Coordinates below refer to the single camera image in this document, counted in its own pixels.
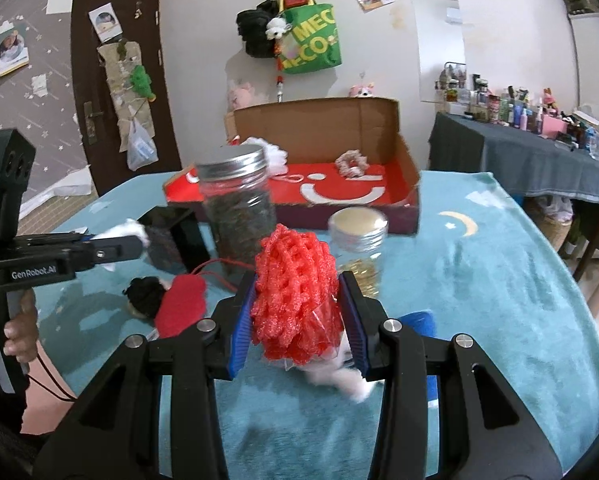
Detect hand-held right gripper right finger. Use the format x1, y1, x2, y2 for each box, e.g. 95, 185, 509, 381
338, 270, 565, 480

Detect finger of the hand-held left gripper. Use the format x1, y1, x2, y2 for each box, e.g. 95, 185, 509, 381
74, 235, 145, 271
16, 231, 100, 248

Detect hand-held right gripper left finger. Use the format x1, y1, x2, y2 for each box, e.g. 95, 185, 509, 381
32, 271, 260, 480

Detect black fluffy pompom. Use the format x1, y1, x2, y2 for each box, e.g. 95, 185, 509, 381
123, 276, 172, 320

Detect red heart plush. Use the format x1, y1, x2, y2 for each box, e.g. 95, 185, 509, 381
155, 257, 242, 340

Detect red foam net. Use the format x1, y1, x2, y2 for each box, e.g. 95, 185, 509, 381
249, 224, 347, 366

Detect blue towel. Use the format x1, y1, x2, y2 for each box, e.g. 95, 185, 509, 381
397, 310, 440, 406

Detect cardboard box red inside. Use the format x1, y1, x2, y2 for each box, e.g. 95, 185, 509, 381
162, 96, 423, 236

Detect person's left hand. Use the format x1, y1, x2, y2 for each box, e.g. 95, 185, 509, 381
3, 290, 39, 365

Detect black box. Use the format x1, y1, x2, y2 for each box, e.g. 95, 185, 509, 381
136, 205, 212, 276

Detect short glass jar gold pieces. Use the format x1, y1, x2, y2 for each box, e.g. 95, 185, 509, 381
327, 207, 389, 297

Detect clear plastic bag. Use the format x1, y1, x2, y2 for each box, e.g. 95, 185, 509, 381
126, 117, 159, 172

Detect tall glass jar dried leaves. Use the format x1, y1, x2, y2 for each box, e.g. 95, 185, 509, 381
196, 143, 278, 277

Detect dark brown door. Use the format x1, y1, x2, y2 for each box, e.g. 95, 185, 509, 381
70, 0, 182, 196

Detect beige hanging organizer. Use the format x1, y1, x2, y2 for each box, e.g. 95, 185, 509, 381
96, 40, 157, 153

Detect pink white scrunchie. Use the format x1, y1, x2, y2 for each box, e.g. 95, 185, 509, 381
335, 150, 371, 178

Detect green plush toy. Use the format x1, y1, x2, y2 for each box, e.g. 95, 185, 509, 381
130, 65, 157, 103

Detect white mesh ball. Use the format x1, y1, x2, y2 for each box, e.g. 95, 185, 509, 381
242, 136, 291, 177

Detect photo sheet on door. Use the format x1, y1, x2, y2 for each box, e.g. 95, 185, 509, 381
88, 2, 121, 43

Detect woven basket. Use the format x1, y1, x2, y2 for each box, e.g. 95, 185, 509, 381
522, 195, 577, 256

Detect red white hanging charm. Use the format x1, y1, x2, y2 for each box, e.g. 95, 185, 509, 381
274, 42, 286, 103

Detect side table grey cloth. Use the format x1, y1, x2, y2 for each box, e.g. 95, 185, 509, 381
428, 111, 599, 281

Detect black bag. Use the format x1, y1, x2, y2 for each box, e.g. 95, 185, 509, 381
236, 0, 280, 59

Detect group of cosmetic bottles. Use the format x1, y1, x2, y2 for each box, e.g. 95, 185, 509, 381
433, 62, 599, 161

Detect panda plush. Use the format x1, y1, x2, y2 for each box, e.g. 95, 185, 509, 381
265, 16, 291, 41

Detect green tote bag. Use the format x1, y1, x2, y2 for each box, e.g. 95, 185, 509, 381
278, 0, 343, 76

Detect white wardrobe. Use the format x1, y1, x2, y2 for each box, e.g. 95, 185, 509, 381
567, 10, 599, 151

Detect metal door handle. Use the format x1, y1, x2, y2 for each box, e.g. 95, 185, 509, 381
82, 101, 104, 143

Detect wall calendar picture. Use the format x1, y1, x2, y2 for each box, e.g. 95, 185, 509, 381
0, 22, 31, 78

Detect wall mirror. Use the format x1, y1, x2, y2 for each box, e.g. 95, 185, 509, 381
404, 0, 467, 103

